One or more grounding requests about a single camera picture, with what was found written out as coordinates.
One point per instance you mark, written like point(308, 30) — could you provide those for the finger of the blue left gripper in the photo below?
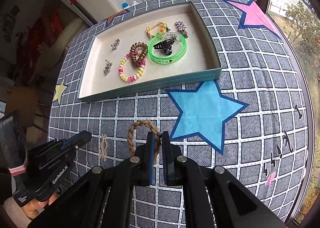
point(88, 139)
point(77, 140)

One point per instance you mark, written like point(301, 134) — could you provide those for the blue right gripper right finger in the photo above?
point(170, 153)

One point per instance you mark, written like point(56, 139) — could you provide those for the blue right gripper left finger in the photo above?
point(150, 146)

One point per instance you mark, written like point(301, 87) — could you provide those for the silver crystal brooch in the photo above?
point(108, 66)

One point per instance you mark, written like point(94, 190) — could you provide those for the pink heart crystal brooch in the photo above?
point(115, 44)

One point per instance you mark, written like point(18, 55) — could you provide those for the black claw hair clip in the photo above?
point(165, 46)

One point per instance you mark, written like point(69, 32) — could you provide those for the teal beige jewelry tray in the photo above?
point(133, 71)

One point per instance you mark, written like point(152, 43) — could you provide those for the person's left hand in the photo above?
point(32, 208)

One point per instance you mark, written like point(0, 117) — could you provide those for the beige bow hair clip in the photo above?
point(103, 147)

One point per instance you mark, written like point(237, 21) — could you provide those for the checkered star tablecloth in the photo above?
point(266, 145)

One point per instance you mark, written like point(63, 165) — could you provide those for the green plastic bangle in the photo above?
point(179, 48)

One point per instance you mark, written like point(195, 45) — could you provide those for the beige sofa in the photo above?
point(54, 54)

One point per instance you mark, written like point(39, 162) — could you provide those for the purple star hair clip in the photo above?
point(181, 29)

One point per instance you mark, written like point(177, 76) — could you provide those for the blue cap detergent bottle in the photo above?
point(125, 5)

